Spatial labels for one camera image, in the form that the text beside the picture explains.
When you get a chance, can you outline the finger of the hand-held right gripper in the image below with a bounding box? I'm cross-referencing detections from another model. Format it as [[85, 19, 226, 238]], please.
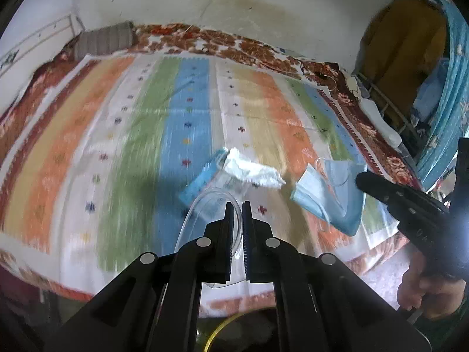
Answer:
[[355, 172, 450, 225]]

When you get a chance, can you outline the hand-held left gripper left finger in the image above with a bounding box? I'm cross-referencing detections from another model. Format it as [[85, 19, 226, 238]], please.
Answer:
[[44, 202, 235, 352]]

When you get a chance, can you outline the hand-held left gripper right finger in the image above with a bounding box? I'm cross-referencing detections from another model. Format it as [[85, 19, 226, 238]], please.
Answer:
[[242, 200, 431, 352]]

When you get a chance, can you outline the clear plastic cup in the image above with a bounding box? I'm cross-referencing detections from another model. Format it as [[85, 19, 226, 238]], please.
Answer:
[[174, 189, 253, 289]]

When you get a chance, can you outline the blue face mask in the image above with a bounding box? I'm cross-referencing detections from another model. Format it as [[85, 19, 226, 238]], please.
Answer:
[[289, 158, 369, 237]]

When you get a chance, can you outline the dark bin with yellow rim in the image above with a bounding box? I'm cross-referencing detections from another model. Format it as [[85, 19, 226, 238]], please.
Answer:
[[198, 306, 279, 352]]

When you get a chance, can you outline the person's right hand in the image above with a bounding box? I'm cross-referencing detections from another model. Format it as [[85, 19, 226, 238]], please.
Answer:
[[397, 255, 466, 319]]

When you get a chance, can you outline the blue and clear packet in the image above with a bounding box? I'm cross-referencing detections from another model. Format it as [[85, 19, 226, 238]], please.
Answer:
[[178, 148, 253, 218]]

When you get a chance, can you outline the white crumpled tissue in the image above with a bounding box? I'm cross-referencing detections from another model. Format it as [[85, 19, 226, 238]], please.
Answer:
[[223, 148, 287, 189]]

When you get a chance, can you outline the white cloth roll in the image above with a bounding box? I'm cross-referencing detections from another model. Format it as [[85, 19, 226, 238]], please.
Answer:
[[361, 99, 402, 148]]

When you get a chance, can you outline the teal dotted cloth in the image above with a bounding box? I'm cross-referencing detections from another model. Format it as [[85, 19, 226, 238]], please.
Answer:
[[418, 0, 469, 192]]

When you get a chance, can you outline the light blue cloth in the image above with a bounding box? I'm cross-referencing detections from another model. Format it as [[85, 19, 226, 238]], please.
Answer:
[[414, 62, 446, 122]]

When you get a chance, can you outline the striped colourful blanket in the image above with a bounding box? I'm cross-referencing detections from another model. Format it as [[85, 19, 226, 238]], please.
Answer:
[[0, 53, 404, 318]]

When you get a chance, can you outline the yellow hanging cloth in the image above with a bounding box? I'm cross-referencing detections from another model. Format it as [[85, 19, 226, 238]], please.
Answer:
[[357, 0, 450, 118]]

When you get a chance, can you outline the grey striped pillow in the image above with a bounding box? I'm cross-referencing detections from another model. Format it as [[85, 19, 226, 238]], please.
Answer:
[[73, 22, 138, 61]]

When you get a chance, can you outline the white wooden board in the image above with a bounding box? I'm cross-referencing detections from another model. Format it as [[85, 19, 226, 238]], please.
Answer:
[[0, 13, 86, 78]]

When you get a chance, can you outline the metal bed rail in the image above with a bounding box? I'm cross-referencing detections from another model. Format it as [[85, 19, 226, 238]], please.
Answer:
[[354, 73, 426, 155]]

